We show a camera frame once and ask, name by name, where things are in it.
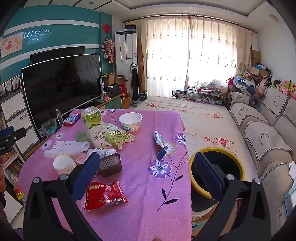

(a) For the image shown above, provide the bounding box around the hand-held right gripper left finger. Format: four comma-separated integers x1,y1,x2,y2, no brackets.
23,152,102,241

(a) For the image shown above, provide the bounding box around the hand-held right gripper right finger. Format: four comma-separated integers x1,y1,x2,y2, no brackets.
192,152,271,241

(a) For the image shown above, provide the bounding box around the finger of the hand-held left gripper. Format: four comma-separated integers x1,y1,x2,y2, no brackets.
5,127,26,145
0,126,15,139

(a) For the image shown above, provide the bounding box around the pink drink carton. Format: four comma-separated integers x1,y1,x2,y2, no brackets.
71,152,89,165

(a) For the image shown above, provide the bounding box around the red snack packet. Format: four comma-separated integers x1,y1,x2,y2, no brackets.
84,181,128,211

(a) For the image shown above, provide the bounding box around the white paper cup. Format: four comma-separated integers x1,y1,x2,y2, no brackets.
53,153,77,176

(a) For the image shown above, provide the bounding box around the brown plastic tray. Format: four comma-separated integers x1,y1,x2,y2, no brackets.
99,153,122,178

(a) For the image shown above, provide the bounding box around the white pill bottle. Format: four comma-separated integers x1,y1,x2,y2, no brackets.
87,148,117,160

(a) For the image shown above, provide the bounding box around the yellow rimmed trash bin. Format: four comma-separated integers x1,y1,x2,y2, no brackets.
189,147,245,237

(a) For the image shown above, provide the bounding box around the white foam fruit net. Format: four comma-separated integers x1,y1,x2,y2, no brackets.
44,139,90,159

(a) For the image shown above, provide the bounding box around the green label plastic bottle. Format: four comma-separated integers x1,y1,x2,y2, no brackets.
81,107,108,149

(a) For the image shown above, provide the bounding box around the green snack box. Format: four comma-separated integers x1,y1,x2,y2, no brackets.
102,123,136,151

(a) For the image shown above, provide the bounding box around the silver blue snack wrapper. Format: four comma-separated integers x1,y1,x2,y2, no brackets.
153,130,167,161

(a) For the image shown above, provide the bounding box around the white paper bowl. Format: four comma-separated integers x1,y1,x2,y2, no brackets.
118,112,143,132

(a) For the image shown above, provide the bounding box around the shelf of books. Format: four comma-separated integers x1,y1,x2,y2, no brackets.
0,151,26,209

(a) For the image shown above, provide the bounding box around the white drawer cabinet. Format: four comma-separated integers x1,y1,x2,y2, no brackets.
0,89,41,154

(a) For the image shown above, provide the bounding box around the clear plastic bag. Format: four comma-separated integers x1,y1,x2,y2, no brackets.
41,118,58,137

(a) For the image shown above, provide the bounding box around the clear water bottle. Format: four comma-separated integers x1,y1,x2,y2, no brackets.
55,108,64,127

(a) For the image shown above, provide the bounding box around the framed photo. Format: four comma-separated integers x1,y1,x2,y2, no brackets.
0,75,22,98

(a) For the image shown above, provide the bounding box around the red tray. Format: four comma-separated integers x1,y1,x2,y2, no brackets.
63,113,81,127

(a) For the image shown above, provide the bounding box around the pink floral tablecloth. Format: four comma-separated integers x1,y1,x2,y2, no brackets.
18,109,193,241

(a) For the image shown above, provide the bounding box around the large curved television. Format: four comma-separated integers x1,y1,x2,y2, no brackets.
21,54,102,132

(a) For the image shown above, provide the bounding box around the floral bed sheet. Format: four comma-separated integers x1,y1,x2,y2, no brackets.
134,95,258,181

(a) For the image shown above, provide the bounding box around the beige sofa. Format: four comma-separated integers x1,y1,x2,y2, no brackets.
225,87,296,239

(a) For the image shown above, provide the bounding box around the cluttered glass coffee table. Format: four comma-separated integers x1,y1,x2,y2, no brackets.
172,81,227,105

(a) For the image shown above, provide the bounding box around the grey neck pillow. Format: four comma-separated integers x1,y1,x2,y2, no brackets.
249,93,261,108

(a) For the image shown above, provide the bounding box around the black white tube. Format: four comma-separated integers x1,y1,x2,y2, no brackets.
97,76,106,102

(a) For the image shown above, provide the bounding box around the blue star bag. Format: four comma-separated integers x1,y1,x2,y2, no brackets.
233,75,255,90

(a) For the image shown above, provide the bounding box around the open cardboard box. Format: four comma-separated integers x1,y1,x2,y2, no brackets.
103,72,129,86

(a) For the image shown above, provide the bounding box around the black tower fan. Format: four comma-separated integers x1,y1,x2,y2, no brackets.
130,63,140,103

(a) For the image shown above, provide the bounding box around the pile of plush toys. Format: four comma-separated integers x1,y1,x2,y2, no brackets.
270,77,296,100

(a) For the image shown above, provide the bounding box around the hanging flower decoration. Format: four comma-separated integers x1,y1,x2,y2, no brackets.
101,36,115,63

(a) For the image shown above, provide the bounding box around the sheer embroidered curtain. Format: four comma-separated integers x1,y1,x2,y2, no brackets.
135,15,252,98

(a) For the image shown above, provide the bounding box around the stack of cardboard boxes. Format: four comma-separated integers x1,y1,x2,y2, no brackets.
249,46,270,78

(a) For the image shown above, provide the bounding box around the white standing air conditioner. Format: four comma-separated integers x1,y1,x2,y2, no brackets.
115,30,138,107

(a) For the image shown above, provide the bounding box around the wooden curtain rod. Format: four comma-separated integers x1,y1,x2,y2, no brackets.
124,14,257,33

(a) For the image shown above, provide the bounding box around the pink cartoon wall poster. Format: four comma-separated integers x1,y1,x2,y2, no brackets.
0,32,24,58

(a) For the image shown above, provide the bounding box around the black wall television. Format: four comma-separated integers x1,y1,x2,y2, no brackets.
31,46,85,65

